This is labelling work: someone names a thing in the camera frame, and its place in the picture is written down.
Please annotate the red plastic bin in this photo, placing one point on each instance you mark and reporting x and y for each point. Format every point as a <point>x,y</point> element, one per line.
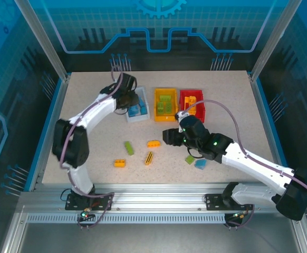
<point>199,110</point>

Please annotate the small connector board with LED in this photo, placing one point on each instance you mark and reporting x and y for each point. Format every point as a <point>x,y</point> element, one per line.
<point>238,216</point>
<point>85,214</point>

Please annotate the orange rounded lego brick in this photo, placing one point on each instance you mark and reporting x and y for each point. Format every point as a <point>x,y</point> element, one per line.
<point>154,144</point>

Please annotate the light blue lego piece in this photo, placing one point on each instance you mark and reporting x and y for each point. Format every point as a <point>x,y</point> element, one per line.
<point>201,164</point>

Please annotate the yellow lego brick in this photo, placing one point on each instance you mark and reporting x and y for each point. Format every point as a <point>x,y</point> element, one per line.
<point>119,163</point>

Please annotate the blue gear printed back panel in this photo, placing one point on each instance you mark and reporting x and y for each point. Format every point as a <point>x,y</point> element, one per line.
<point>153,31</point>

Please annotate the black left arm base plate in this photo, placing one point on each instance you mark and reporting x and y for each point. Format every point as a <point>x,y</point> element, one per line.
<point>71,204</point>

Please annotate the aluminium front rail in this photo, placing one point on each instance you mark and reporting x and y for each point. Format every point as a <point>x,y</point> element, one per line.
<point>156,197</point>

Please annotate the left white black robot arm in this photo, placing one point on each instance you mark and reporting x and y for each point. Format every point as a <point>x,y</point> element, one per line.
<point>77,147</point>

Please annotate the white plastic bin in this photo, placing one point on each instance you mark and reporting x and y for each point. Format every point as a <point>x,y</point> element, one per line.
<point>137,119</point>

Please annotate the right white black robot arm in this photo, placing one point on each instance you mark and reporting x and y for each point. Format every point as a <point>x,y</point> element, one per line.
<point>248,195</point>

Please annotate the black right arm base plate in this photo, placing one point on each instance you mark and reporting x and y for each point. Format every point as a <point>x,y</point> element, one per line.
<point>214,203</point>

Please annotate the yellow black striped lego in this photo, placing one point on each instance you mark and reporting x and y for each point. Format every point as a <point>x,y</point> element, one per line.
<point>149,158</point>

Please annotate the aluminium frame post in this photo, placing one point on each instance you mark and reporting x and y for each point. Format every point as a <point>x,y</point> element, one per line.
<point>272,42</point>
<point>42,42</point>

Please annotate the yellow lego window frame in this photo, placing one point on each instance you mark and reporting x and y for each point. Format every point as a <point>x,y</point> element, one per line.
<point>186,105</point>

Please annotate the yellow plastic bin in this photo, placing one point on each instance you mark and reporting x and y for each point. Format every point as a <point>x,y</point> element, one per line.
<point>166,118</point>

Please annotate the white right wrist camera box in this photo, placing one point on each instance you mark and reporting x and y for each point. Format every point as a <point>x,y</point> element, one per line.
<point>181,118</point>

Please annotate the small green lego brick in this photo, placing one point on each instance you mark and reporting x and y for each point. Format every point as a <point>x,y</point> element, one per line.
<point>190,160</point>

